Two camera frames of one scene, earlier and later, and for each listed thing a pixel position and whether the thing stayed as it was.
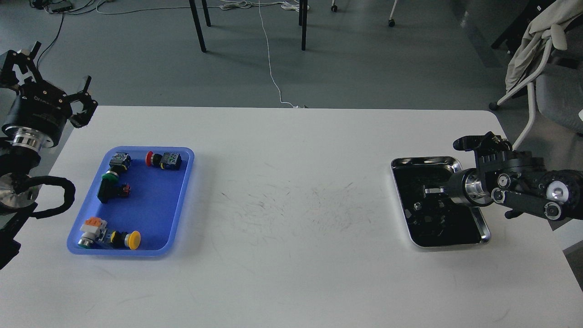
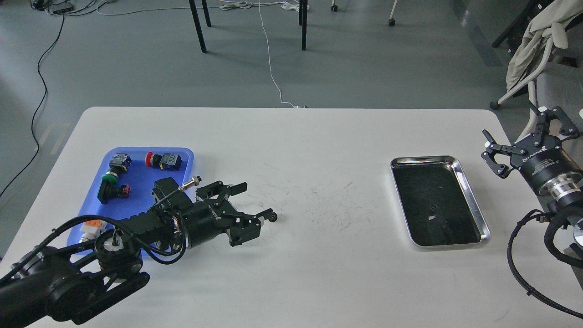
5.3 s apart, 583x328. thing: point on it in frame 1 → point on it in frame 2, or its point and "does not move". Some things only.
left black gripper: [40, 113] → [208, 218]
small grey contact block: [120, 158] does not move
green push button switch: [110, 187] does not move
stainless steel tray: [434, 219] does not move
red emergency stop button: [168, 161] does not move
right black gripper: [456, 189] → [544, 160]
